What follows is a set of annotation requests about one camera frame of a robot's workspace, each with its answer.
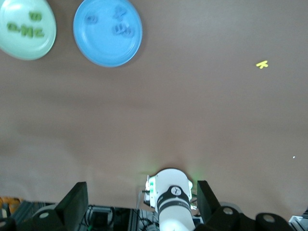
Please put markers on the brown table cover mat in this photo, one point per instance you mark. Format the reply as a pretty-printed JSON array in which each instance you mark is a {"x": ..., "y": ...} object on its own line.
[{"x": 154, "y": 108}]

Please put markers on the green foam letter B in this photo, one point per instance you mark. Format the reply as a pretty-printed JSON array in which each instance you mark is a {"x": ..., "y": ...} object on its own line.
[{"x": 35, "y": 16}]

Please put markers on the blue foam letter E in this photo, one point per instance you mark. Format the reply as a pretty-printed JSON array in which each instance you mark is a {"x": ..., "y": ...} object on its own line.
[{"x": 118, "y": 29}]

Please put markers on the green foam letter N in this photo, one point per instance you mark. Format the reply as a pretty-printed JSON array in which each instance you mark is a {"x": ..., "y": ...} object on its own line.
[{"x": 26, "y": 31}]

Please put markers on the yellow foam letter K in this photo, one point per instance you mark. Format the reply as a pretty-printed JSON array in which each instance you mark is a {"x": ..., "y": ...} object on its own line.
[{"x": 261, "y": 65}]

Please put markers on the small round blue foam letter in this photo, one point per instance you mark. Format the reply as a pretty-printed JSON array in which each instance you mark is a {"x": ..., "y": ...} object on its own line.
[{"x": 87, "y": 21}]

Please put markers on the pale green plate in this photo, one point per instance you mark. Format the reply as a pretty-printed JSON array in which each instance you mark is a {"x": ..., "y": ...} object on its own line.
[{"x": 26, "y": 48}]

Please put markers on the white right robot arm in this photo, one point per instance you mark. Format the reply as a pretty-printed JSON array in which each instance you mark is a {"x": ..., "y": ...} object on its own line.
[{"x": 173, "y": 216}]

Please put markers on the green foam letter P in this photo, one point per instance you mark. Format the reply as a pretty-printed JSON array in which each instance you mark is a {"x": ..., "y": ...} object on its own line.
[{"x": 12, "y": 27}]

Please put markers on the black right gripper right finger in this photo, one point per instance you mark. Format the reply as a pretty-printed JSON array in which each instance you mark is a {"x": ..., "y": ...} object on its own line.
[{"x": 205, "y": 202}]

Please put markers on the blue plate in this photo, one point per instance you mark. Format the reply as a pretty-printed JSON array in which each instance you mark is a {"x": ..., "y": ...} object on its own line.
[{"x": 101, "y": 50}]

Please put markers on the aluminium profile frame post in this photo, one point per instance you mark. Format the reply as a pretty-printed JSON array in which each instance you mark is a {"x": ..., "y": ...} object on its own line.
[{"x": 299, "y": 222}]

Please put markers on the blue foam letter X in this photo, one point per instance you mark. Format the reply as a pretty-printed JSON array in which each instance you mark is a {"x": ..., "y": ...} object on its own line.
[{"x": 119, "y": 13}]

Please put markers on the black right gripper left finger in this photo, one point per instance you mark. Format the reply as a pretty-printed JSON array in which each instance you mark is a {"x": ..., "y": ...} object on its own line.
[{"x": 74, "y": 202}]

